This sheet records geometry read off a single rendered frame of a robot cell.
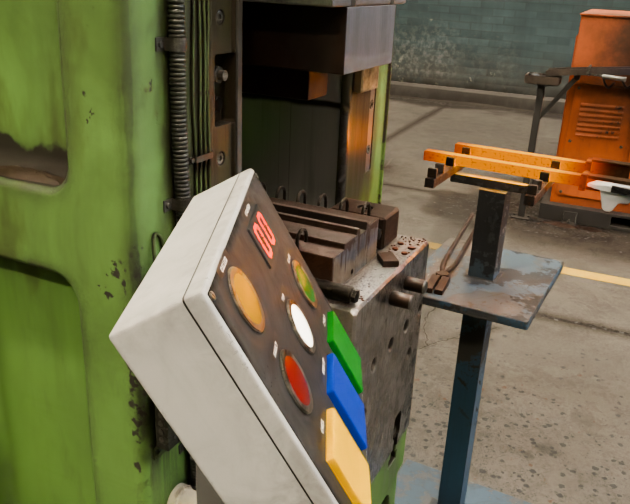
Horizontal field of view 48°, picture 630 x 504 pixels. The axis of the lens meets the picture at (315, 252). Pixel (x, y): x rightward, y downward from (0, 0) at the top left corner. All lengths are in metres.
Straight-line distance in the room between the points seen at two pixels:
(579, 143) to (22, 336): 3.93
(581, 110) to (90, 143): 3.97
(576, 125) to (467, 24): 4.38
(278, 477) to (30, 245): 0.61
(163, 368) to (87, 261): 0.49
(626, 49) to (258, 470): 4.25
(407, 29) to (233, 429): 8.62
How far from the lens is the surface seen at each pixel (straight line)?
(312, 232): 1.23
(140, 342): 0.53
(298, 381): 0.60
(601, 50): 4.66
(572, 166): 1.73
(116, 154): 0.92
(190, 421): 0.56
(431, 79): 9.04
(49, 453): 1.35
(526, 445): 2.51
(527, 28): 8.78
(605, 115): 4.68
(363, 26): 1.13
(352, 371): 0.80
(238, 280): 0.57
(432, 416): 2.56
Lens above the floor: 1.41
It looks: 21 degrees down
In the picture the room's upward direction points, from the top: 3 degrees clockwise
